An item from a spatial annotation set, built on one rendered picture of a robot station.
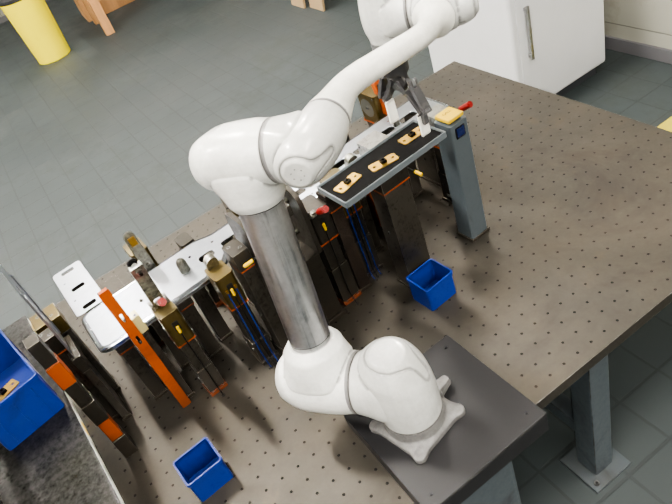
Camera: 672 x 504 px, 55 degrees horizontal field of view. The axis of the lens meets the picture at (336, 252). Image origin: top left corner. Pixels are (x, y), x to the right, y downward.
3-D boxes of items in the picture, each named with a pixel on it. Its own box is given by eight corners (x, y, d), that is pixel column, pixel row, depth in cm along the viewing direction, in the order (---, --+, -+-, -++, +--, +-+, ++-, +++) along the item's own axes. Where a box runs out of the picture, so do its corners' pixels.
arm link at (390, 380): (437, 439, 150) (413, 382, 137) (364, 433, 158) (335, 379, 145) (448, 381, 161) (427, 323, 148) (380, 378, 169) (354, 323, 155)
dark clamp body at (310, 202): (346, 282, 217) (310, 193, 193) (368, 298, 209) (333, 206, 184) (329, 295, 215) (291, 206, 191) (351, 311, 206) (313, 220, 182)
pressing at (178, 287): (412, 94, 238) (411, 90, 237) (456, 108, 222) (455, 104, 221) (79, 319, 196) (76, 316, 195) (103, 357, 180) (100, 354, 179)
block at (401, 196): (419, 263, 213) (387, 150, 185) (436, 273, 207) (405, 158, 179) (397, 280, 210) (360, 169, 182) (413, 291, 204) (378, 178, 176)
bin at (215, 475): (219, 453, 180) (205, 435, 175) (236, 476, 173) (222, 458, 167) (186, 480, 177) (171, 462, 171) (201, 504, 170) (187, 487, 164)
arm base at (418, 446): (477, 399, 161) (473, 385, 158) (421, 466, 153) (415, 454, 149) (422, 368, 174) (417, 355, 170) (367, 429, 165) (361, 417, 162)
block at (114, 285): (153, 327, 229) (112, 270, 212) (166, 343, 221) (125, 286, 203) (135, 339, 227) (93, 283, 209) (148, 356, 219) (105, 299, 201)
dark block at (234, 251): (286, 334, 207) (235, 237, 180) (297, 345, 202) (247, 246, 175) (273, 344, 205) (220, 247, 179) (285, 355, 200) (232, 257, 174)
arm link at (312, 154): (339, 88, 124) (278, 98, 130) (310, 143, 112) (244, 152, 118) (360, 144, 132) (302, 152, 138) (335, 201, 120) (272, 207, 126)
